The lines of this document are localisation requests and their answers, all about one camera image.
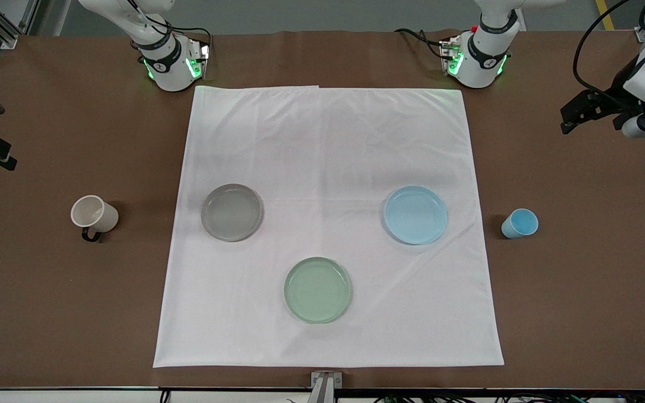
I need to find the gray plate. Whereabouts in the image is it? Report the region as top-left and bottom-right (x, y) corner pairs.
(200, 184), (264, 242)

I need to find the white mug black handle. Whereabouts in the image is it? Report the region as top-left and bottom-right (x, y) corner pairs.
(71, 195), (119, 243)

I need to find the blue plate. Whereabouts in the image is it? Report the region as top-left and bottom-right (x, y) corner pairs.
(384, 185), (448, 246)

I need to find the white table cloth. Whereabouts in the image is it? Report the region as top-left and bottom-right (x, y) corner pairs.
(153, 85), (505, 369)

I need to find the green plate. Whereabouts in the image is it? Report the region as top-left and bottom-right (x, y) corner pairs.
(283, 257), (353, 325)

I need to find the metal table edge bracket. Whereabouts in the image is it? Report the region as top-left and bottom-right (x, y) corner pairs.
(310, 371), (343, 403)

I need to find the blue cup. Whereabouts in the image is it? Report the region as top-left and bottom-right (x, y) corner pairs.
(501, 208), (539, 240)

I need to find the black base cable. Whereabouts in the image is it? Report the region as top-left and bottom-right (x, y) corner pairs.
(174, 25), (213, 57)
(394, 27), (451, 60)

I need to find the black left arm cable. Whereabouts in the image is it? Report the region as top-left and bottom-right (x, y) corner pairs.
(573, 0), (637, 110)

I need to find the metal base connector box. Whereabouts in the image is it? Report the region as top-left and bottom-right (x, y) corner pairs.
(187, 38), (212, 80)
(439, 35), (464, 76)

